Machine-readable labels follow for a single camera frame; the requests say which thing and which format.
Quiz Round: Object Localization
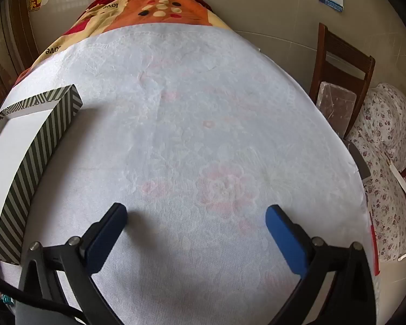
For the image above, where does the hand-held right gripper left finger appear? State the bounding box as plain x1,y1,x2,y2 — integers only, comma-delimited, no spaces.
18,202,129,325

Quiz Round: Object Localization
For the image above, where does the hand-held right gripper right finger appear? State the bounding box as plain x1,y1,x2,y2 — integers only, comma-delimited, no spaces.
264,204,377,325

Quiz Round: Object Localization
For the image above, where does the striped cardboard box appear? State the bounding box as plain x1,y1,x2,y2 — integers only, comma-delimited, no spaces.
0,84,83,265

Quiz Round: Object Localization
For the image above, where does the floral pillow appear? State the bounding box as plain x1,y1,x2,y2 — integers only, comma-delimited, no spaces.
345,83,406,262

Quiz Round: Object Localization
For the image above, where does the plastic wrapped seat cushion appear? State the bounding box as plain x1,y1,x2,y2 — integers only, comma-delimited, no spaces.
316,81,359,127

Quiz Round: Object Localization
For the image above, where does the wooden chair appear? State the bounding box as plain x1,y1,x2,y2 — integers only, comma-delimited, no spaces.
309,22,376,139

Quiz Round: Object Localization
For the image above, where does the wooden slatted door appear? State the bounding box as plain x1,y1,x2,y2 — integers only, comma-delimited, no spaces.
0,0,34,122

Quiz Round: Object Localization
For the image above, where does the orange printed blanket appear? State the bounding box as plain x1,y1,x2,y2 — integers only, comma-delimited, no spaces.
12,0,235,87

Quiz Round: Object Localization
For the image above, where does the black cable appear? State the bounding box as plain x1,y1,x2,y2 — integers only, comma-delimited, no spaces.
0,272,89,325

